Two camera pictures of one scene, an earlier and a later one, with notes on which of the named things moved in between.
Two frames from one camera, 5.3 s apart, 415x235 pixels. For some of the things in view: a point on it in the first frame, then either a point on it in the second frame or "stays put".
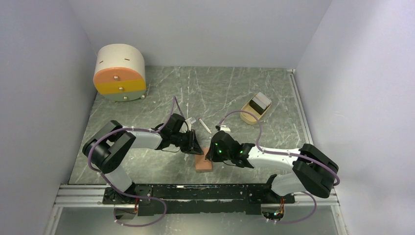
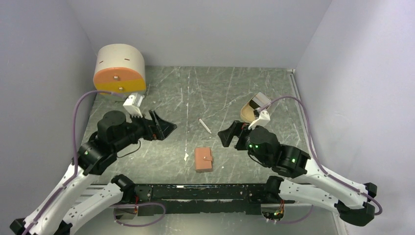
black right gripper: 211,155 -> 227,134
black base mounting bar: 176,199 stays put
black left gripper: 193,145 -> 163,129
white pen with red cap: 204,125 stays put
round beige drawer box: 120,74 stays put
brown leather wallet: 201,165 stays put
